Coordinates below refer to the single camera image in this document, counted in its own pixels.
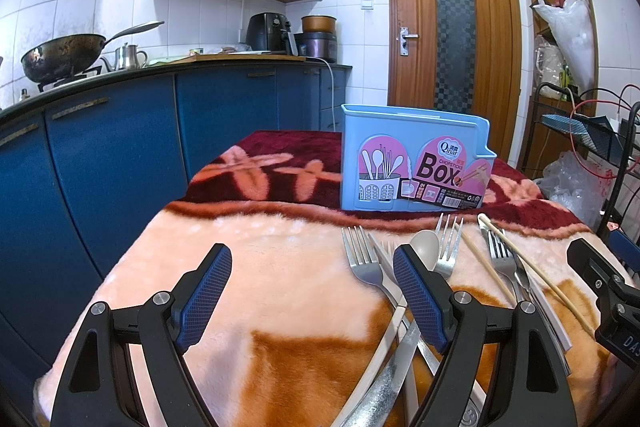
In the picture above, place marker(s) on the blue lower cabinets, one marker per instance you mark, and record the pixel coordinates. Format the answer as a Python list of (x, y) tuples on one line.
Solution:
[(86, 166)]

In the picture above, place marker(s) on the blue utensil holder box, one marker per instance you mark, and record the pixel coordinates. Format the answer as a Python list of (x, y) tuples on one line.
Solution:
[(413, 159)]

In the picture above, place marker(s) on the steel kettle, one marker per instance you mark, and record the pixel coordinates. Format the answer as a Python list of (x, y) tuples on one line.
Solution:
[(126, 57)]

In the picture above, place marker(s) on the brown pot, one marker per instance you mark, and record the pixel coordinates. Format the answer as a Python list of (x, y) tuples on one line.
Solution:
[(314, 23)]

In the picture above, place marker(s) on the plush floral blanket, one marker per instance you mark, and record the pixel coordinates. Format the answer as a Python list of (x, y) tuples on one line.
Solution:
[(294, 329)]

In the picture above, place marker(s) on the white plastic bag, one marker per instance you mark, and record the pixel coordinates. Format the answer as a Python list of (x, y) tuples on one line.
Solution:
[(572, 31)]

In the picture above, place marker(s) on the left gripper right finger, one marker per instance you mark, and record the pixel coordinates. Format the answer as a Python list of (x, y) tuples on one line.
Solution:
[(528, 385)]

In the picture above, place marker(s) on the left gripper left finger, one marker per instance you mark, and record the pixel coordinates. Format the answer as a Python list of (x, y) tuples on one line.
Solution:
[(98, 388)]

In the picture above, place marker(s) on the wooden chopstick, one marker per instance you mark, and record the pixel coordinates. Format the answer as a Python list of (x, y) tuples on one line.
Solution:
[(480, 257), (567, 302)]

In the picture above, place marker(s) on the beige plastic spoon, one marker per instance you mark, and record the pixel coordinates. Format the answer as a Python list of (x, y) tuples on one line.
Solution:
[(426, 245)]

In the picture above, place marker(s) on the black wire rack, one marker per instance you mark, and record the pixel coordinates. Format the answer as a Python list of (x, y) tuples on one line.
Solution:
[(560, 110)]

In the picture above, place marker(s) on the clear plastic bag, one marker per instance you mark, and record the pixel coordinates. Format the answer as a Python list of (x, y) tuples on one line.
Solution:
[(569, 184)]

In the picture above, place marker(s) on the silver butter knife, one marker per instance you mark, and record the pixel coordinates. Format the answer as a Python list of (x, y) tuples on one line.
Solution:
[(376, 404)]

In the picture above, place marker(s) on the black wok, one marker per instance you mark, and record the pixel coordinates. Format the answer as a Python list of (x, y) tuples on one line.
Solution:
[(65, 57)]

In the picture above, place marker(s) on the wooden door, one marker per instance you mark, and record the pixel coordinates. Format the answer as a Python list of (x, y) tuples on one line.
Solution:
[(463, 56)]

